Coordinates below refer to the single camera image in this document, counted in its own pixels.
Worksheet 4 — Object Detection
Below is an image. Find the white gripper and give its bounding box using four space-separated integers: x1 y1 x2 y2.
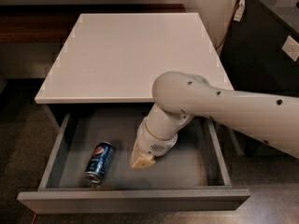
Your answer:
130 123 178 169

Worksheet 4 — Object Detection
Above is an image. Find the blue pepsi can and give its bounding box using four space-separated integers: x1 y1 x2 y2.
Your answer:
85 142 115 185

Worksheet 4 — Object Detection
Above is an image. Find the grey top drawer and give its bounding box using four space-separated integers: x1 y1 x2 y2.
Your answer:
18 109 249 214

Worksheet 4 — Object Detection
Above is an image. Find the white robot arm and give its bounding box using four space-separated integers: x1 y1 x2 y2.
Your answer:
130 72 299 169

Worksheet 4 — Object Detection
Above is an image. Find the grey drawer cabinet white top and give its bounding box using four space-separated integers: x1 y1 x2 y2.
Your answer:
36 13 233 105

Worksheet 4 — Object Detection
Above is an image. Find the black side cabinet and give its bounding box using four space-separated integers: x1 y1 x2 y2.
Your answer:
220 0 299 157

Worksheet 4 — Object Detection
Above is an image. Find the dark wooden bench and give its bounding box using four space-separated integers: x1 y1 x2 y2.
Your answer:
0 4 186 44

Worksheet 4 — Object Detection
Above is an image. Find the white label on cabinet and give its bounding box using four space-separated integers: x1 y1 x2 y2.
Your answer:
282 36 299 62

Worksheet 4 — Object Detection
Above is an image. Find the white cable tag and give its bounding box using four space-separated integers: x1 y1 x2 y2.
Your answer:
234 0 245 21

